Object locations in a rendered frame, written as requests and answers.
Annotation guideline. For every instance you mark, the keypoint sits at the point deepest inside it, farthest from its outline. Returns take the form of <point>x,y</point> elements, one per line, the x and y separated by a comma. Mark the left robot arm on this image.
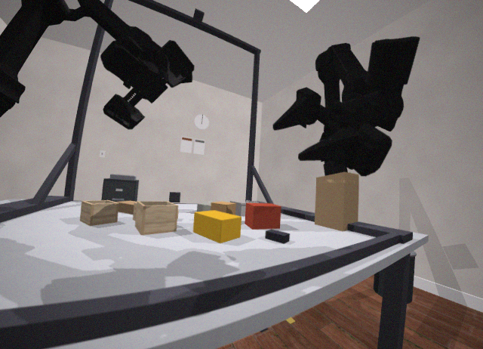
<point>389,68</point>

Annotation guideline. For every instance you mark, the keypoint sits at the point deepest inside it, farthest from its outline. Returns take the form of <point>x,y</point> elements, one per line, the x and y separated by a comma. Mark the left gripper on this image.
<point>364,151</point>

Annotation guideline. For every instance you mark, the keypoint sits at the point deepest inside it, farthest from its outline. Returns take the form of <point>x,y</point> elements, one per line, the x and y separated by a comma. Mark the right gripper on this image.
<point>172,70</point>

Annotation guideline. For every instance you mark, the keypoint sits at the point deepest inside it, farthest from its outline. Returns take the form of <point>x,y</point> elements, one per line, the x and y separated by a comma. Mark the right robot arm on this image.
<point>122,57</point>

